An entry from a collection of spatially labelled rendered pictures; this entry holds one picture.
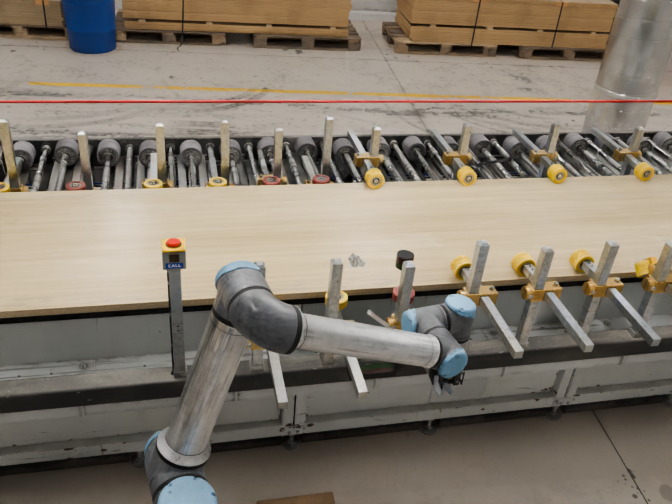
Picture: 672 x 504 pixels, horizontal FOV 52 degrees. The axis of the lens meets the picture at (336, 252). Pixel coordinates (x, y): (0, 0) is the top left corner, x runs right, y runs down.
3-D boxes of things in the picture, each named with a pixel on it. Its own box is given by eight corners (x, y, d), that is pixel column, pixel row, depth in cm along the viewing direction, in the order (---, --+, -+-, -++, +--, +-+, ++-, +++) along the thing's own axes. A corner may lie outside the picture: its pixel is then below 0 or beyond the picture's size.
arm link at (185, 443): (145, 514, 186) (231, 286, 155) (135, 464, 199) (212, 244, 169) (199, 510, 194) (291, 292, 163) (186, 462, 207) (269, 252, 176)
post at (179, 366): (187, 376, 235) (182, 267, 210) (172, 377, 234) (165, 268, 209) (186, 367, 238) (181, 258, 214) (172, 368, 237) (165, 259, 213)
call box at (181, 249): (186, 271, 210) (185, 249, 205) (162, 272, 208) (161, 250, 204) (185, 258, 215) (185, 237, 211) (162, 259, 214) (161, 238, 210)
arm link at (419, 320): (418, 329, 189) (457, 321, 193) (399, 303, 197) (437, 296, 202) (413, 355, 194) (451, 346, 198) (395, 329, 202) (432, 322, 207)
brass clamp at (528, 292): (560, 301, 251) (563, 289, 249) (525, 303, 248) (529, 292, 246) (552, 291, 256) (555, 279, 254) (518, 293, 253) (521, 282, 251)
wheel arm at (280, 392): (288, 410, 212) (288, 400, 210) (277, 411, 212) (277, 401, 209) (269, 321, 247) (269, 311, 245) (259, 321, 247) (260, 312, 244)
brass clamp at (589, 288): (621, 296, 257) (625, 285, 254) (588, 299, 254) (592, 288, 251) (612, 286, 262) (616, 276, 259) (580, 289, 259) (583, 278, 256)
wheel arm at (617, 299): (659, 346, 233) (662, 337, 231) (649, 346, 232) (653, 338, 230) (584, 262, 273) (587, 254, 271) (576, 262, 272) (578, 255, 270)
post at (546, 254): (523, 354, 265) (555, 249, 239) (515, 355, 264) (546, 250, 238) (519, 348, 268) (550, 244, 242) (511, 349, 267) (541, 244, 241)
